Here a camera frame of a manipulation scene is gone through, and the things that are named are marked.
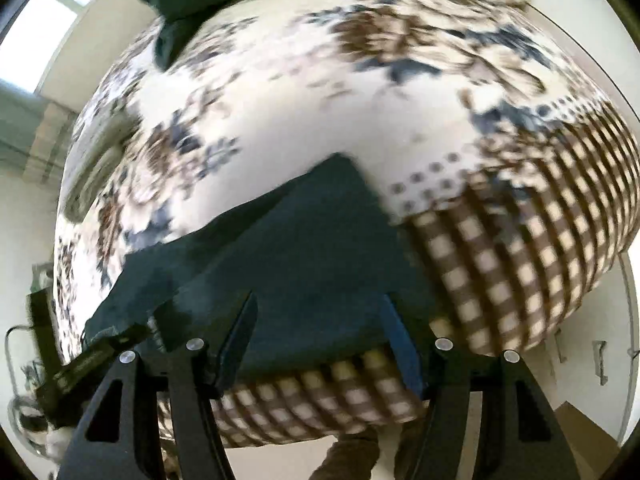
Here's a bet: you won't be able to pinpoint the cardboard box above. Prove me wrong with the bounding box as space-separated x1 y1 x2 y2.
552 400 624 480

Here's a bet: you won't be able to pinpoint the beige ribbed panel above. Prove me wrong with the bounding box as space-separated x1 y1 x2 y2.
0 80 77 182

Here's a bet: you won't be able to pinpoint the dark wall fixture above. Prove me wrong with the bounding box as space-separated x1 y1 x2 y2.
592 340 612 387

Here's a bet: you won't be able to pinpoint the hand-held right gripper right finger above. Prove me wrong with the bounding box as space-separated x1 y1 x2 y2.
378 294 582 480

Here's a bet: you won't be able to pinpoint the floral checkered bed blanket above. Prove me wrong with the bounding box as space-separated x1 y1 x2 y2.
52 0 640 449

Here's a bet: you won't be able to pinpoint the window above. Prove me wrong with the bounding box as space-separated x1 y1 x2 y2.
0 0 127 96

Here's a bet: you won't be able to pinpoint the person's brown trouser leg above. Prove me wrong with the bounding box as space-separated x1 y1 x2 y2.
307 417 432 480

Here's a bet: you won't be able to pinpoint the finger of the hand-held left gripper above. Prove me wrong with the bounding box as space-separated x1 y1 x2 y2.
84 323 152 357

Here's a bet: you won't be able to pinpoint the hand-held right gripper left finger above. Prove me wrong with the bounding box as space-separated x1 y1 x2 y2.
59 292 259 480

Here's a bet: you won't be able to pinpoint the dark teal pants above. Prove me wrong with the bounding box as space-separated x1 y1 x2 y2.
82 152 438 382

